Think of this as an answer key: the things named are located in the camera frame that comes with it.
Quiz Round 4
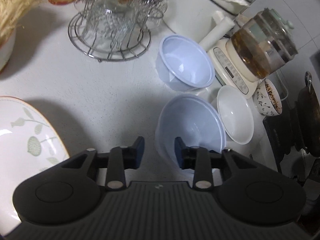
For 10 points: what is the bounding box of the enoki mushroom bunch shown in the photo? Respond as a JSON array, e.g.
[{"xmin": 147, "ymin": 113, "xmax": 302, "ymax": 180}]
[{"xmin": 1, "ymin": 0, "xmax": 38, "ymax": 44}]

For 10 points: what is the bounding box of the white electric cooking pot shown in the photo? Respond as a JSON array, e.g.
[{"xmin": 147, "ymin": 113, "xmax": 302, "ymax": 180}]
[{"xmin": 163, "ymin": 0, "xmax": 252, "ymax": 43}]

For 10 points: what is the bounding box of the patterned bowl with grains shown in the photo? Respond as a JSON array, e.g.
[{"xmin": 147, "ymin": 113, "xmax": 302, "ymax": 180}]
[{"xmin": 252, "ymin": 79, "xmax": 283, "ymax": 116}]

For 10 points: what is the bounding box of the white bowl with vegetables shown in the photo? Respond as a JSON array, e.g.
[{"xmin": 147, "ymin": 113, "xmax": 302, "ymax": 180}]
[{"xmin": 0, "ymin": 29, "xmax": 16, "ymax": 71}]

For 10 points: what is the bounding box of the small white ceramic bowl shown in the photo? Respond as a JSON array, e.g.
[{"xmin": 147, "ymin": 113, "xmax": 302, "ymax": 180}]
[{"xmin": 216, "ymin": 85, "xmax": 254, "ymax": 145}]

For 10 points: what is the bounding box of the wire glass rack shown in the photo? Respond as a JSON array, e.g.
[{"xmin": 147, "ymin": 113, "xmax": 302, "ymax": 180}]
[{"xmin": 68, "ymin": 0, "xmax": 168, "ymax": 62}]

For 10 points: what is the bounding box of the blue plastic bowl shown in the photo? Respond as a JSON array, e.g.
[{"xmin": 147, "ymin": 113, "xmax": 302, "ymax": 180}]
[
  {"xmin": 156, "ymin": 34, "xmax": 215, "ymax": 92},
  {"xmin": 155, "ymin": 94, "xmax": 226, "ymax": 177}
]

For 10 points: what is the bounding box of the white leaf plate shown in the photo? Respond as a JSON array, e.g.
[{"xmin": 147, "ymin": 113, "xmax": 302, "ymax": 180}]
[{"xmin": 0, "ymin": 96, "xmax": 69, "ymax": 235}]

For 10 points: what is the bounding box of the glass health kettle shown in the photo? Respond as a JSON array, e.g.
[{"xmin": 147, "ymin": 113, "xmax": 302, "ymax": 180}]
[{"xmin": 208, "ymin": 8, "xmax": 298, "ymax": 99}]

